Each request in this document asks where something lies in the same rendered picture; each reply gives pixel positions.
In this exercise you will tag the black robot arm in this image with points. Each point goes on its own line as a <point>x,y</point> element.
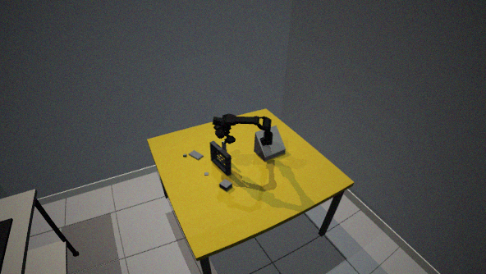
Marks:
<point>229,120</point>

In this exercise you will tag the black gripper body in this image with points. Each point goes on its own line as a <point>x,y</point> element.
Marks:
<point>229,139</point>

